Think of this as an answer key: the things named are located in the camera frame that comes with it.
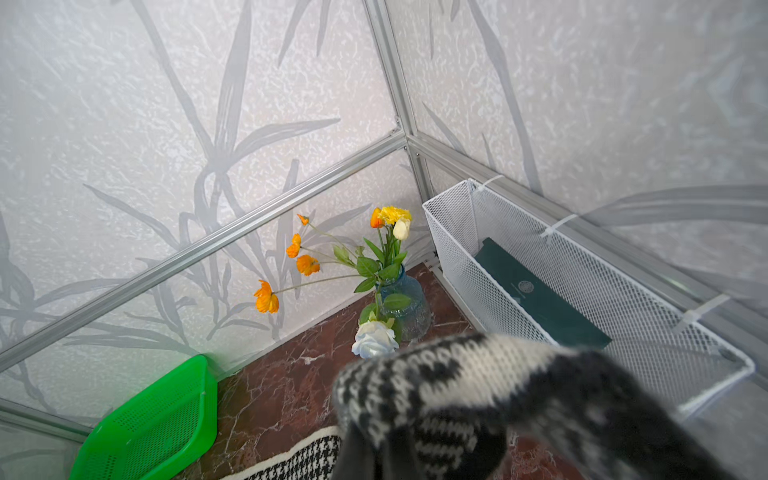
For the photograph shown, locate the black white knitted scarf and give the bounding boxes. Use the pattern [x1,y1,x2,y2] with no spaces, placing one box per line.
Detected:
[221,331,739,480]

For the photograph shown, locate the green plastic basket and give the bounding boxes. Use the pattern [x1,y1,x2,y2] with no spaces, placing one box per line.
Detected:
[70,355,218,479]

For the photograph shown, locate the glass vase with flowers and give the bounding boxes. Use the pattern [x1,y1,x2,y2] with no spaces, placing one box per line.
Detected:
[285,206,432,359]

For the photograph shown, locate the dark green book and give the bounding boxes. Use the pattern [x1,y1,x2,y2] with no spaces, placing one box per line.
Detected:
[475,238,612,349]

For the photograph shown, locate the white wire mesh basket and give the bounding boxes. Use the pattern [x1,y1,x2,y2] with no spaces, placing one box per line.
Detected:
[423,180,755,416]

